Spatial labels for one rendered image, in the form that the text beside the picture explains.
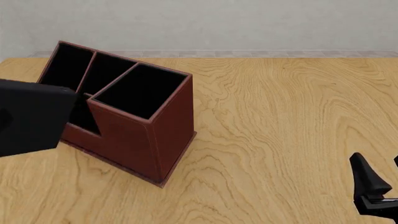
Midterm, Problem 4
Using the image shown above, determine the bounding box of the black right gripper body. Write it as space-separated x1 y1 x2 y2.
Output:
354 192 398 220

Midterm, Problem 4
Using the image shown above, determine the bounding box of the red-brown desk caddy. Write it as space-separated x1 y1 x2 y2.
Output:
36 40 198 189

